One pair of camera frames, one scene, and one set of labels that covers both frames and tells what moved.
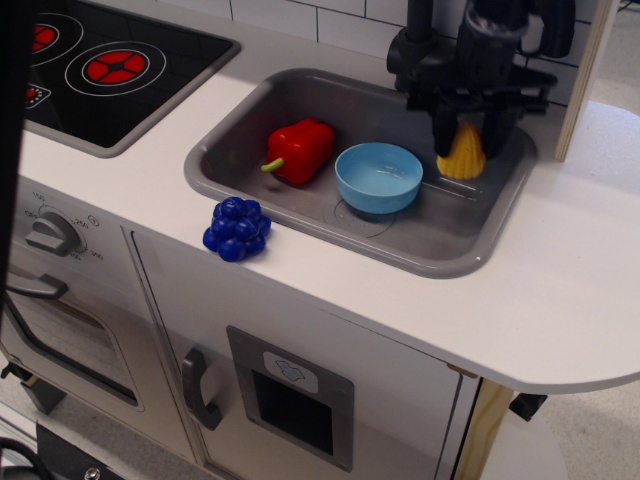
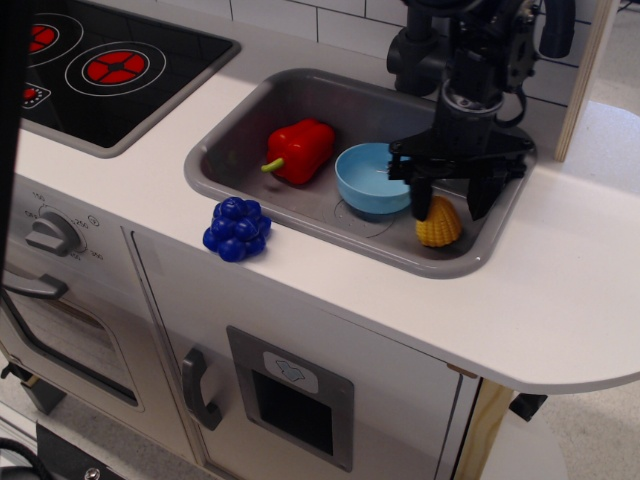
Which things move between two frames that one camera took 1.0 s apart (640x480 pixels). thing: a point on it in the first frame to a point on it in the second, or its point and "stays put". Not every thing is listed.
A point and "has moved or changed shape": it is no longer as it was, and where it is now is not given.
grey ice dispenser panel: x=299 y=400 stays put
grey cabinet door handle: x=193 y=367 stays put
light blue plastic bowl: x=378 y=177 stays put
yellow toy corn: x=467 y=159 has moved or changed shape
